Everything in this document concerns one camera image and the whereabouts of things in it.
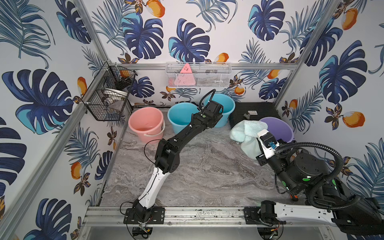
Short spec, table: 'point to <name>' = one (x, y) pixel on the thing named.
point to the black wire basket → (106, 96)
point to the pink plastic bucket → (148, 122)
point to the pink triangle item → (185, 77)
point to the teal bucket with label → (229, 105)
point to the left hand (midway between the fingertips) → (218, 122)
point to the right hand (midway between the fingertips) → (259, 132)
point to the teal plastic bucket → (180, 115)
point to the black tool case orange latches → (246, 111)
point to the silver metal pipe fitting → (248, 116)
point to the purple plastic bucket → (279, 128)
